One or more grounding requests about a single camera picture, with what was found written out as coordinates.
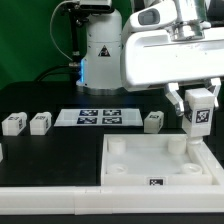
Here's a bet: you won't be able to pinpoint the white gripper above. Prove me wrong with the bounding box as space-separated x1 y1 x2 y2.
120 27 224 116

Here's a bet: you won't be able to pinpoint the white square tabletop part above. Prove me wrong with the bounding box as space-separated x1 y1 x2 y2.
101 134 213 186

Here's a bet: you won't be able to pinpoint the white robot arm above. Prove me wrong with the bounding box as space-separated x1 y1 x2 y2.
80 0 224 115

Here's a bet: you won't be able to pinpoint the white L-shaped obstacle fence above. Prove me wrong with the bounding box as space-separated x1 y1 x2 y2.
0 148 224 215

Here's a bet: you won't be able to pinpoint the white sheet with fiducial tags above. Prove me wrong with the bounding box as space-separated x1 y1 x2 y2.
55 108 143 127

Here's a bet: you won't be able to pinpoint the white block at left edge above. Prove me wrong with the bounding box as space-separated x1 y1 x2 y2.
0 143 3 163

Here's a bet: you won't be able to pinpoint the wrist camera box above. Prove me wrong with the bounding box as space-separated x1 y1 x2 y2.
128 0 177 32

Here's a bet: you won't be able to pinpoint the black cables behind robot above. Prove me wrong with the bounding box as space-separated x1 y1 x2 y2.
33 0 91 83

